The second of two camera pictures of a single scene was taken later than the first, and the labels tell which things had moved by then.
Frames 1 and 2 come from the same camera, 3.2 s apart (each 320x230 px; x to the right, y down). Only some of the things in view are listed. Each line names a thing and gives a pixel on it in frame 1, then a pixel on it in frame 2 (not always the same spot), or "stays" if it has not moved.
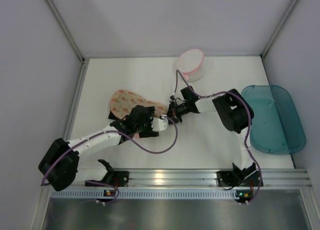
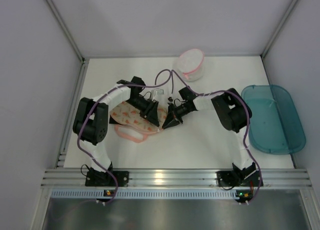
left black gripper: (146, 122) to (151, 108)
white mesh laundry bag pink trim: (190, 62) stays
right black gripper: (173, 110) stays
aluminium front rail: (202, 178) stays
